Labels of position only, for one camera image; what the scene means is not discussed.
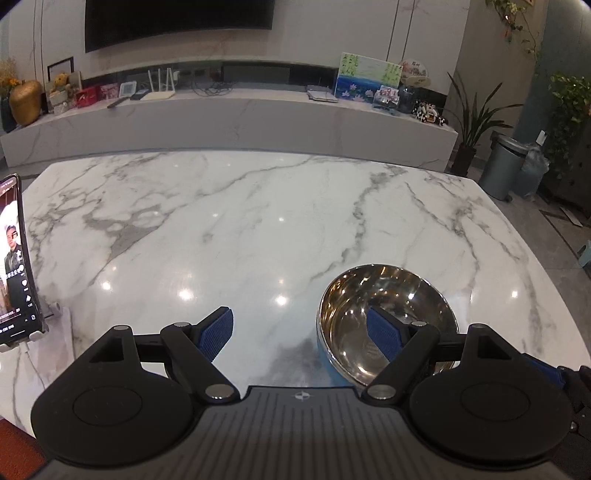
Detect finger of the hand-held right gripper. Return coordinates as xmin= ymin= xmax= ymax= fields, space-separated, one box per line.
xmin=519 ymin=351 xmax=570 ymax=390

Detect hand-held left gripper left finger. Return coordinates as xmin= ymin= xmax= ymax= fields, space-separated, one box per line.
xmin=81 ymin=306 xmax=241 ymax=404

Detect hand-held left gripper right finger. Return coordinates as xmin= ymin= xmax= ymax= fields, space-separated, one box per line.
xmin=361 ymin=305 xmax=519 ymax=407

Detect steel bowl with blue outside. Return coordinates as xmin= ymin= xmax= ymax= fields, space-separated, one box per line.
xmin=316 ymin=263 xmax=461 ymax=388

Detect white phone stand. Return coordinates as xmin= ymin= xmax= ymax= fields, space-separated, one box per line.
xmin=0 ymin=300 xmax=64 ymax=354

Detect dark planter cabinet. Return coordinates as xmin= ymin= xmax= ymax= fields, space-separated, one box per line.
xmin=540 ymin=177 xmax=591 ymax=216

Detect potted plant with long leaves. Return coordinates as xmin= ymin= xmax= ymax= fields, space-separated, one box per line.
xmin=445 ymin=71 xmax=525 ymax=176

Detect bin with plastic bag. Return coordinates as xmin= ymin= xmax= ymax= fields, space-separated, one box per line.
xmin=514 ymin=143 xmax=550 ymax=199

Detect grey trash bin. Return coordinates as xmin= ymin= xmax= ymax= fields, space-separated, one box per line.
xmin=479 ymin=131 xmax=532 ymax=202

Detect black smartphone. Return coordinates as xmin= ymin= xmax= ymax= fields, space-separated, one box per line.
xmin=0 ymin=173 xmax=46 ymax=348

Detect panda figurines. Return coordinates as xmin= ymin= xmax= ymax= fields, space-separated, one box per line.
xmin=413 ymin=100 xmax=449 ymax=127

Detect orange chair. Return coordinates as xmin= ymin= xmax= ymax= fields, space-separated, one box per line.
xmin=0 ymin=417 xmax=49 ymax=480

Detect dark glass jar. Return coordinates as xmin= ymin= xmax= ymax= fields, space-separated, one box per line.
xmin=396 ymin=85 xmax=419 ymax=115

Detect small photo print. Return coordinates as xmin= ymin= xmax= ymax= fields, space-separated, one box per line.
xmin=372 ymin=85 xmax=400 ymax=112

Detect white router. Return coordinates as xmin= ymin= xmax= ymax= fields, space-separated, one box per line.
xmin=139 ymin=66 xmax=177 ymax=100

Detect grey notebook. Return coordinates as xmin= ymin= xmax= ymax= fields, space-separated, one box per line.
xmin=305 ymin=85 xmax=341 ymax=103

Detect leafy green plant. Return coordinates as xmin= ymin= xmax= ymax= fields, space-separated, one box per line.
xmin=547 ymin=71 xmax=591 ymax=182

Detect lotus pond painting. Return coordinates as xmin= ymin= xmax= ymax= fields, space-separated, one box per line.
xmin=334 ymin=51 xmax=402 ymax=102

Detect round paper fan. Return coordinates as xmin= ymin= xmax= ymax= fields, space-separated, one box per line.
xmin=399 ymin=58 xmax=433 ymax=86

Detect brown teddy bear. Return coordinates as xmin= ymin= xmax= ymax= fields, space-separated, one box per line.
xmin=51 ymin=73 xmax=73 ymax=100

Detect golden vase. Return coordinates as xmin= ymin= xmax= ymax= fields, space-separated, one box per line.
xmin=8 ymin=79 xmax=44 ymax=127

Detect dried flowers in dark vase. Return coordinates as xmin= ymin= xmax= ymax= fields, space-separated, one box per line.
xmin=0 ymin=56 xmax=24 ymax=135

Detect black television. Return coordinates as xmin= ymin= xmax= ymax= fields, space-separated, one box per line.
xmin=84 ymin=0 xmax=273 ymax=53

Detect hanging vine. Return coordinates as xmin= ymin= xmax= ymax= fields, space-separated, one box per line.
xmin=486 ymin=0 xmax=544 ymax=59

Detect bundle of black cables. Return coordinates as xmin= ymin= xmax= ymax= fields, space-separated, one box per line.
xmin=191 ymin=69 xmax=239 ymax=97

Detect black picture frame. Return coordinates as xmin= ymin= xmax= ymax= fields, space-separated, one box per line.
xmin=47 ymin=56 xmax=76 ymax=89

